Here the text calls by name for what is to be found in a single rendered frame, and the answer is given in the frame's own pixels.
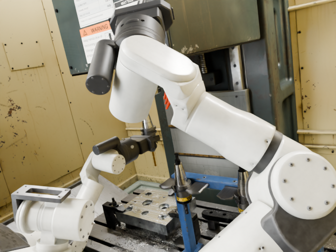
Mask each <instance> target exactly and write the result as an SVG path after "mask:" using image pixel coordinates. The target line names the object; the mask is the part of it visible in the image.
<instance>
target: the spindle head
mask: <svg viewBox="0 0 336 252"><path fill-rule="evenodd" d="M164 1H165V2H167V3H168V4H170V6H171V8H173V13H174V17H175V19H174V20H173V24H172V25H171V26H170V28H169V29H168V31H167V37H168V43H169V47H170V48H171V49H173V50H175V51H177V52H179V53H181V54H183V55H184V56H186V57H191V56H195V55H199V54H204V53H208V52H213V51H217V50H221V49H226V48H230V47H235V46H239V45H243V44H248V43H252V42H257V41H260V26H259V16H258V6H257V0H164ZM52 4H53V8H54V12H55V16H56V20H57V24H58V28H59V32H60V35H61V39H62V43H63V47H64V51H65V55H66V59H67V63H68V67H69V70H70V74H71V75H72V77H73V76H80V75H86V74H88V72H89V68H90V65H91V63H88V62H87V58H86V54H85V50H84V46H83V41H82V37H81V33H80V30H81V29H84V28H88V27H91V26H94V25H97V24H100V23H103V22H107V21H109V20H108V19H106V20H103V21H100V22H97V23H94V24H91V25H88V26H85V27H82V28H81V27H80V22H79V18H78V14H77V10H76V6H75V2H74V0H52Z"/></svg>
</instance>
